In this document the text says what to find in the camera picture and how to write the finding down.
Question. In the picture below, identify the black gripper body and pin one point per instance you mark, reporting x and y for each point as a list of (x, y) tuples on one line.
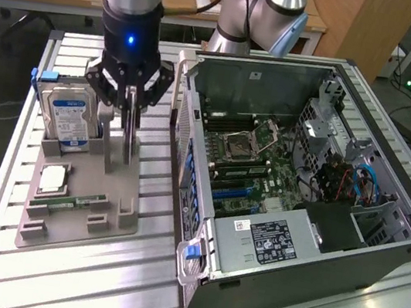
[(129, 44)]

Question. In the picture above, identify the green graphics card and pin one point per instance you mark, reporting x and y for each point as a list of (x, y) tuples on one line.
[(128, 140)]

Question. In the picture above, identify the hard disk with blue caddy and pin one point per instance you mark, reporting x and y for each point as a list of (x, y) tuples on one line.
[(66, 116)]

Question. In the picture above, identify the grey plastic parts rack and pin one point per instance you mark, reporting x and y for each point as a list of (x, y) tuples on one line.
[(85, 170)]

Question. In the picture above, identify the silver CPU chip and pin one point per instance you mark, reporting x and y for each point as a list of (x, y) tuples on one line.
[(53, 178)]

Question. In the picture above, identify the metal socket cover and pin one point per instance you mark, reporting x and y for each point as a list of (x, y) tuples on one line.
[(267, 132)]

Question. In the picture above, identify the green RAM stick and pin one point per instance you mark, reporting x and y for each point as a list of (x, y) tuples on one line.
[(65, 202)]

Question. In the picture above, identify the green motherboard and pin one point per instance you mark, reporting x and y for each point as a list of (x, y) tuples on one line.
[(273, 168)]

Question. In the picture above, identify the metal disk bay cage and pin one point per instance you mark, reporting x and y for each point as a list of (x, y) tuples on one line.
[(313, 116)]

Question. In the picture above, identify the blue case latch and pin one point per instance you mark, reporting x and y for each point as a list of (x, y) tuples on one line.
[(190, 253)]

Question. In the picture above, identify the grey power supply unit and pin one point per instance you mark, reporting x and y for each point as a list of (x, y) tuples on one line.
[(236, 253)]

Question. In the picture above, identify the wooden cabinet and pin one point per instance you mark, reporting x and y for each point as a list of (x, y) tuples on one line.
[(366, 31)]

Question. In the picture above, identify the open black PC case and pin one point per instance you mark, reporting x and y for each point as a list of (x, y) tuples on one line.
[(285, 291)]

